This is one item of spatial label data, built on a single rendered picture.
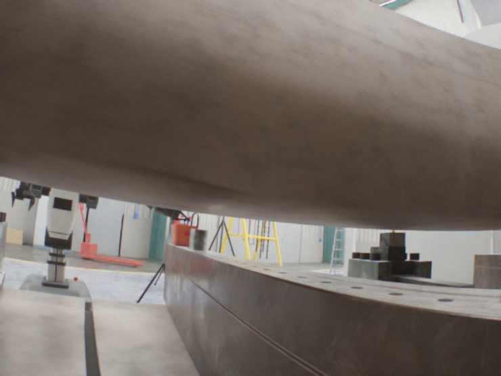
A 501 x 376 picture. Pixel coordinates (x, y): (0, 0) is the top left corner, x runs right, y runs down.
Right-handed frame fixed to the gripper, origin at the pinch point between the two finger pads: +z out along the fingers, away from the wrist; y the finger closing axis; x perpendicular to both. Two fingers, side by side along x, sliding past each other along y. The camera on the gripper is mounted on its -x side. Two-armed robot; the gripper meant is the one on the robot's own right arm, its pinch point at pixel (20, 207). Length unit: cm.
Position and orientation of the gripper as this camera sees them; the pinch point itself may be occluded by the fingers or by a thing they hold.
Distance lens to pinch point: 157.8
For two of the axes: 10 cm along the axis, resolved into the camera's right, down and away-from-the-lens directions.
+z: 2.4, 7.9, -5.6
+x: -5.8, 5.9, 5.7
